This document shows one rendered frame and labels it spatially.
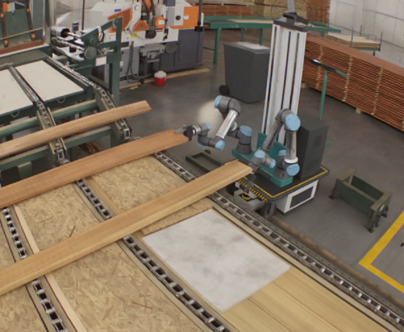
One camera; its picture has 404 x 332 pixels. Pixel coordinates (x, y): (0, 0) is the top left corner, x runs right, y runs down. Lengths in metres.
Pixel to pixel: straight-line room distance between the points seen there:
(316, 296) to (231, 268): 0.45
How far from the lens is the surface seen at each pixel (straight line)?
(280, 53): 3.24
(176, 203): 2.08
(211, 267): 1.77
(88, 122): 2.97
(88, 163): 2.48
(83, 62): 5.12
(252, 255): 1.86
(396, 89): 6.65
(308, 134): 3.31
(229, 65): 6.14
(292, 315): 1.66
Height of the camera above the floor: 2.10
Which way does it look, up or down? 30 degrees down
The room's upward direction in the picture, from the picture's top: 5 degrees clockwise
